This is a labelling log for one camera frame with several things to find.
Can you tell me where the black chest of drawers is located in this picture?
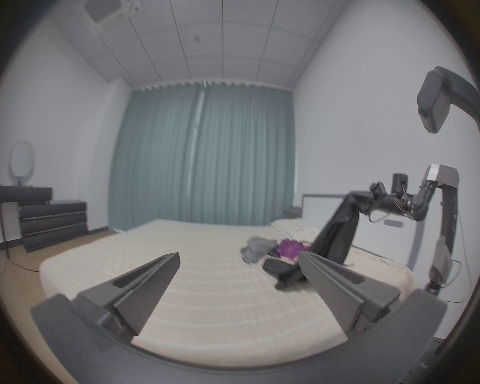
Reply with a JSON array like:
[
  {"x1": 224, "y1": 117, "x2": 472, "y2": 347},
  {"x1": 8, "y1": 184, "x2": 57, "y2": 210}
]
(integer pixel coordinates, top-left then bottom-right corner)
[{"x1": 18, "y1": 200, "x2": 88, "y2": 253}]

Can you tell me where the blue-green curtain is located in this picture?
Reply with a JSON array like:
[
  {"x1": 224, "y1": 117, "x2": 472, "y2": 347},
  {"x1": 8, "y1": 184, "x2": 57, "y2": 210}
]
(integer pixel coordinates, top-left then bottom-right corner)
[
  {"x1": 191, "y1": 80, "x2": 297, "y2": 227},
  {"x1": 109, "y1": 85, "x2": 205, "y2": 230}
]

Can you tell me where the black T-shirt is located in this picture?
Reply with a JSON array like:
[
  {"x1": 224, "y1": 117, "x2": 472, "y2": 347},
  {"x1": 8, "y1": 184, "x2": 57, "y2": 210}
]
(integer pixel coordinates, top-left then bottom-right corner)
[{"x1": 262, "y1": 191, "x2": 361, "y2": 290}]

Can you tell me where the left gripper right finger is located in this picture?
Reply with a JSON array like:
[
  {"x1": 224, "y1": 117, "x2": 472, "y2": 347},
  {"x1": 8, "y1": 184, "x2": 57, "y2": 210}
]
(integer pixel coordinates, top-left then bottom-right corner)
[{"x1": 299, "y1": 251, "x2": 401, "y2": 334}]

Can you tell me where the round table mirror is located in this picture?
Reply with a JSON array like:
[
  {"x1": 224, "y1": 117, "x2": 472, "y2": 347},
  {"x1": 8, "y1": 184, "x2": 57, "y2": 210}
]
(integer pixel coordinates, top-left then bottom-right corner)
[{"x1": 9, "y1": 140, "x2": 35, "y2": 187}]

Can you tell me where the bed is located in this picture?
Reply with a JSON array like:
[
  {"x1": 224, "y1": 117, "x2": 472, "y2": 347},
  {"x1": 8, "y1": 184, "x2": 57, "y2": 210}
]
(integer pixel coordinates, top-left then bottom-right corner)
[{"x1": 39, "y1": 193, "x2": 426, "y2": 368}]

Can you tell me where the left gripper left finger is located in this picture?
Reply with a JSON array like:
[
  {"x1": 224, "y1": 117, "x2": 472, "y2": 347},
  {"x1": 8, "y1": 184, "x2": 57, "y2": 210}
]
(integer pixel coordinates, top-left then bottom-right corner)
[{"x1": 77, "y1": 252, "x2": 181, "y2": 336}]

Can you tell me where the white ceiling air conditioner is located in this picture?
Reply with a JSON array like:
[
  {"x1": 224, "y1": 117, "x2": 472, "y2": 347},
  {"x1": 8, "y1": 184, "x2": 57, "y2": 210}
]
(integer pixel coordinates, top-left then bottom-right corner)
[{"x1": 75, "y1": 0, "x2": 143, "y2": 36}]

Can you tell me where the black cable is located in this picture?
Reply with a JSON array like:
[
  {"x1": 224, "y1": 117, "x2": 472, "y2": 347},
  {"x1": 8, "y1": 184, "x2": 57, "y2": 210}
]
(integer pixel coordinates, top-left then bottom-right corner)
[
  {"x1": 0, "y1": 240, "x2": 42, "y2": 271},
  {"x1": 444, "y1": 259, "x2": 473, "y2": 303}
]

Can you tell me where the grey garment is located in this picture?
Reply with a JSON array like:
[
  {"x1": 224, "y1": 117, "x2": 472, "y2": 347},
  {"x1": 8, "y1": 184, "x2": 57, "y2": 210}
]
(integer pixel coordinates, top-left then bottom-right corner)
[{"x1": 240, "y1": 237, "x2": 280, "y2": 265}]

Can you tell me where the white printed pillow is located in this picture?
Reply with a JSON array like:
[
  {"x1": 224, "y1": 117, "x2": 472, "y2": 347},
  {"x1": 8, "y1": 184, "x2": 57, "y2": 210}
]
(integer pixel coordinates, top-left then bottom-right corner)
[{"x1": 271, "y1": 218, "x2": 327, "y2": 244}]

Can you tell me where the purple garment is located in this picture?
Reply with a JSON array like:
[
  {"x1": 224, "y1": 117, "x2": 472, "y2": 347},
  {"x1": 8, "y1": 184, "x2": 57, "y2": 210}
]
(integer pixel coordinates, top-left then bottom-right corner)
[{"x1": 277, "y1": 240, "x2": 309, "y2": 261}]

